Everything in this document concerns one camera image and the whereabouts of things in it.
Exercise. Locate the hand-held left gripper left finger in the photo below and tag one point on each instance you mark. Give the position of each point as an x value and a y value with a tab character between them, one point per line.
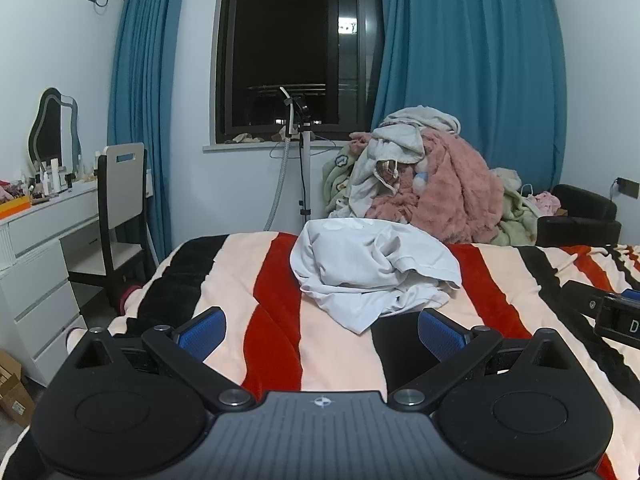
202	332

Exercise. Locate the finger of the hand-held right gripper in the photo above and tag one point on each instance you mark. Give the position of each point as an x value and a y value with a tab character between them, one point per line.
582	297

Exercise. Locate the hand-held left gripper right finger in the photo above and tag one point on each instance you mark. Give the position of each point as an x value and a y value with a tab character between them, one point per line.
440	332

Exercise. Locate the white t-shirt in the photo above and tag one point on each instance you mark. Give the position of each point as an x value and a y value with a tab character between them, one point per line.
360	265

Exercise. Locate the striped fleece blanket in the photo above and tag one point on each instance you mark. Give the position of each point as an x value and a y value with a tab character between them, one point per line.
230	290

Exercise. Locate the black armchair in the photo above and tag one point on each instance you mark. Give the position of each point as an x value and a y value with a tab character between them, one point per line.
585	205

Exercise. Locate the pink garment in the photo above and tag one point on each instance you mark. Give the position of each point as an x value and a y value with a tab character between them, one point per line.
547	202

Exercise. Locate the light green blanket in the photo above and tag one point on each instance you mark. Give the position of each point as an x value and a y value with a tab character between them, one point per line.
515	220

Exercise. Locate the pink fluffy blanket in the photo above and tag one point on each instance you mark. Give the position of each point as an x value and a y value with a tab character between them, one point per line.
450	190

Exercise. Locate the white vanity desk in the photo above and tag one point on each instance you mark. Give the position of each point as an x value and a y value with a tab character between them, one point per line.
40	310

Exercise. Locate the white black chair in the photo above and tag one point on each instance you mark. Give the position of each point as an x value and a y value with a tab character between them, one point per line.
122	180

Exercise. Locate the green printed blanket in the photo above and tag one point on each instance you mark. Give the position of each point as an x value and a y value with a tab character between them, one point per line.
337	175

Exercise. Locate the garment steamer stand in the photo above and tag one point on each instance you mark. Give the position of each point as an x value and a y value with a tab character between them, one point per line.
306	175

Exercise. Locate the white hooded garment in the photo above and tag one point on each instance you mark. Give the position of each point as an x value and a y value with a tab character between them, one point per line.
395	147

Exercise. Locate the small beige cloth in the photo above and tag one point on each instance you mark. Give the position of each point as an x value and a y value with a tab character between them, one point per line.
245	138

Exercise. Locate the cardboard box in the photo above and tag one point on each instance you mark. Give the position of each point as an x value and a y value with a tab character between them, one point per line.
12	395

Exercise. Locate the beige sweatshirt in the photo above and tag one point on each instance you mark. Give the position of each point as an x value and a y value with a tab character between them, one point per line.
425	117

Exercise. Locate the row of cosmetic bottles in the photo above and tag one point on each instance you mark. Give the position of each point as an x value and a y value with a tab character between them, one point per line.
50	177

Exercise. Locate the orange tray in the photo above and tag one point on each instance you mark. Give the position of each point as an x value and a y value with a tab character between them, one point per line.
15	206

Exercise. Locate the blue curtain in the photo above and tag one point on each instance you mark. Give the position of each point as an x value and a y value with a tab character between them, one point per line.
145	85
475	50

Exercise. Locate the wavy vanity mirror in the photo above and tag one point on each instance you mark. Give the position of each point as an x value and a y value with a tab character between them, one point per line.
47	130

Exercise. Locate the dark window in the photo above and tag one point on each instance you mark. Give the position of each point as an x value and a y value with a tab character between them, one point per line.
280	35

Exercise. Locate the black wall socket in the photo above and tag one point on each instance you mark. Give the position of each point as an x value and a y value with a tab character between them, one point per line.
629	186

